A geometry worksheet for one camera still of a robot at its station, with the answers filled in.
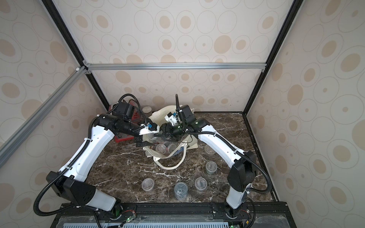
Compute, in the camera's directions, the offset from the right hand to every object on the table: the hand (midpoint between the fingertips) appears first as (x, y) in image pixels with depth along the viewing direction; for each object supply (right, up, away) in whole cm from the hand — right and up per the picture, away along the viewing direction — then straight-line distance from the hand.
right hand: (164, 135), depth 72 cm
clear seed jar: (-10, -28, +6) cm, 30 cm away
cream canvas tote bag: (0, -7, +18) cm, 19 cm away
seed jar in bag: (-4, -9, +15) cm, 18 cm away
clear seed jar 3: (+9, -29, +2) cm, 30 cm away
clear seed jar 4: (+19, -27, +6) cm, 34 cm away
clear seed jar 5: (+26, -11, +20) cm, 34 cm away
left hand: (-3, +1, 0) cm, 4 cm away
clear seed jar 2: (+26, -20, +12) cm, 35 cm away
